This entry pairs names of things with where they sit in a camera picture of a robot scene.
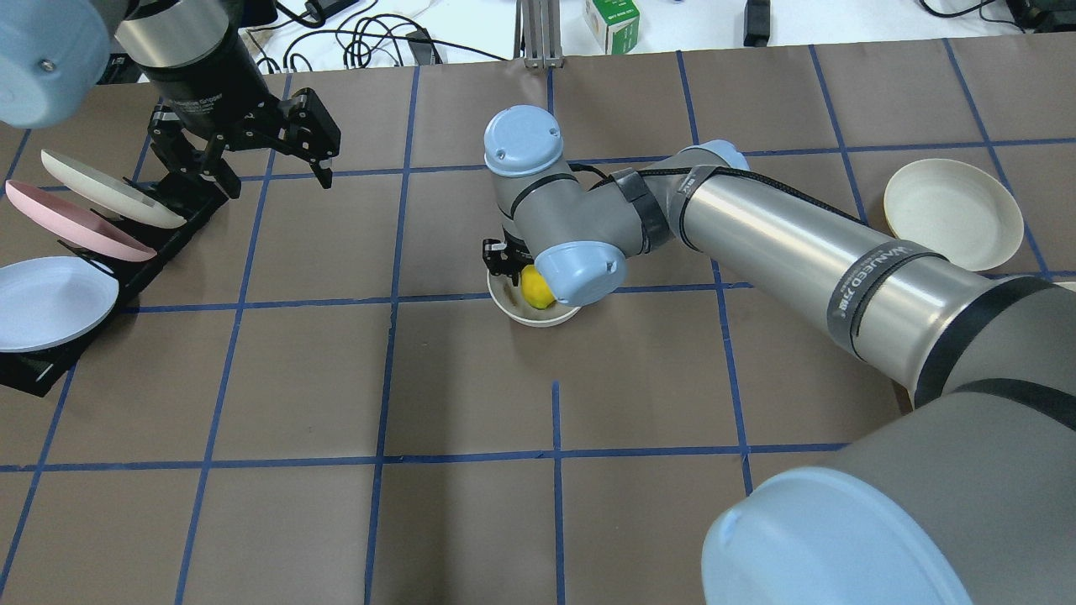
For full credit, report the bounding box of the green white carton box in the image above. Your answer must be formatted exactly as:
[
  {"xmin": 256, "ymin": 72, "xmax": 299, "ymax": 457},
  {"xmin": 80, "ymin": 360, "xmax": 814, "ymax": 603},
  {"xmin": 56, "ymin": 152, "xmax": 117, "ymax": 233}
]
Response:
[{"xmin": 583, "ymin": 1, "xmax": 641, "ymax": 55}]

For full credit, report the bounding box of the pink plate in rack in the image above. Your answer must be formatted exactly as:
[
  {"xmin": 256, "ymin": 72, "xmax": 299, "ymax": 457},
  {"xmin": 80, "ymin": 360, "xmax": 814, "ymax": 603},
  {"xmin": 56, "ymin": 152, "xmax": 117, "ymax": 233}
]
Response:
[{"xmin": 4, "ymin": 180, "xmax": 157, "ymax": 263}]

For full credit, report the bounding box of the black power adapter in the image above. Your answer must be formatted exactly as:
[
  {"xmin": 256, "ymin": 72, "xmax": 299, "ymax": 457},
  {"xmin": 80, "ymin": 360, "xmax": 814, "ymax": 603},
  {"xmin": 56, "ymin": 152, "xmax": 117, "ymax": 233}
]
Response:
[{"xmin": 744, "ymin": 0, "xmax": 771, "ymax": 47}]

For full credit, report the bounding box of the white ceramic bowl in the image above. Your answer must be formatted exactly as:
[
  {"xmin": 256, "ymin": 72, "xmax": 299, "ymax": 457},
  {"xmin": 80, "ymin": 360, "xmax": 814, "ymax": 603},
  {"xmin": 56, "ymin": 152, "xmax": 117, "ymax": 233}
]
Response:
[{"xmin": 487, "ymin": 265, "xmax": 581, "ymax": 327}]

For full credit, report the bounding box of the cream plate in rack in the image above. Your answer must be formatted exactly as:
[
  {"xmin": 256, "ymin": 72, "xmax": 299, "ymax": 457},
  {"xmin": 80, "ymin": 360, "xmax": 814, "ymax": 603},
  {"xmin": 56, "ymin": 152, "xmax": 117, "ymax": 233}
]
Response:
[{"xmin": 40, "ymin": 149, "xmax": 186, "ymax": 229}]

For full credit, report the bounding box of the lavender plate in rack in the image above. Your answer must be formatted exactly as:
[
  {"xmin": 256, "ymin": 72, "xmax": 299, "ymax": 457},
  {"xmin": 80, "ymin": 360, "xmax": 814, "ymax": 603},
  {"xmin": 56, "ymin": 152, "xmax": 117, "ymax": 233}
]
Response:
[{"xmin": 1, "ymin": 256, "xmax": 119, "ymax": 354}]

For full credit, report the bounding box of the black plate rack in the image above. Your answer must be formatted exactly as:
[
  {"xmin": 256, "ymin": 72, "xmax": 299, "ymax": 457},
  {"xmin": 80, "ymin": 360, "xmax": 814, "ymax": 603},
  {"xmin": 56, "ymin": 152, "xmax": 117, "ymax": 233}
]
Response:
[{"xmin": 1, "ymin": 175, "xmax": 227, "ymax": 396}]

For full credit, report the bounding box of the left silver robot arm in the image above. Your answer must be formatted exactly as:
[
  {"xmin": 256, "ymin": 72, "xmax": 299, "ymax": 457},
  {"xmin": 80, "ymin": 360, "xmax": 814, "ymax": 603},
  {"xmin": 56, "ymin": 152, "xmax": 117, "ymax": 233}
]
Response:
[{"xmin": 1, "ymin": 1, "xmax": 341, "ymax": 198}]

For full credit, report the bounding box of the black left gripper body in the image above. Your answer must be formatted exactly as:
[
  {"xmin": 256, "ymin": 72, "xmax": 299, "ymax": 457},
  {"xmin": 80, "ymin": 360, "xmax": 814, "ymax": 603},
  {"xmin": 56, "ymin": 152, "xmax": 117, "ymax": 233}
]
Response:
[{"xmin": 147, "ymin": 87, "xmax": 341, "ymax": 182}]

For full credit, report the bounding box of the yellow lemon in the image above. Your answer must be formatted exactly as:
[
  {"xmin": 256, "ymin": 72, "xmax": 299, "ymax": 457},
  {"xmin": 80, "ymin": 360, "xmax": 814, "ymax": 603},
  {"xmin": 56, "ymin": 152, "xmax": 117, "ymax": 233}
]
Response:
[{"xmin": 519, "ymin": 265, "xmax": 556, "ymax": 310}]

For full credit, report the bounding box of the shallow cream plate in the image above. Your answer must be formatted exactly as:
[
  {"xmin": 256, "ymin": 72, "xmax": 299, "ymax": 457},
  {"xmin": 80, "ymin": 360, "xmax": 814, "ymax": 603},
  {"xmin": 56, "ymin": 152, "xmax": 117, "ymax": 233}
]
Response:
[{"xmin": 883, "ymin": 158, "xmax": 1025, "ymax": 271}]

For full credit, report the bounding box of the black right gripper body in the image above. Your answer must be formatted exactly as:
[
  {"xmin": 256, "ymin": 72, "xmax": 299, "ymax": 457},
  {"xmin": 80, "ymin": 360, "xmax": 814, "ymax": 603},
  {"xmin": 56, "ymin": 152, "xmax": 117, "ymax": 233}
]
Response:
[{"xmin": 482, "ymin": 239, "xmax": 530, "ymax": 287}]

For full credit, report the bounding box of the aluminium frame post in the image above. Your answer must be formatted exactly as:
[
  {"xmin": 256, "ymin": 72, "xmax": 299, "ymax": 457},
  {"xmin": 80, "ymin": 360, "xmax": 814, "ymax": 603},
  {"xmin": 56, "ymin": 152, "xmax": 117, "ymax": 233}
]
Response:
[{"xmin": 514, "ymin": 1, "xmax": 564, "ymax": 69}]

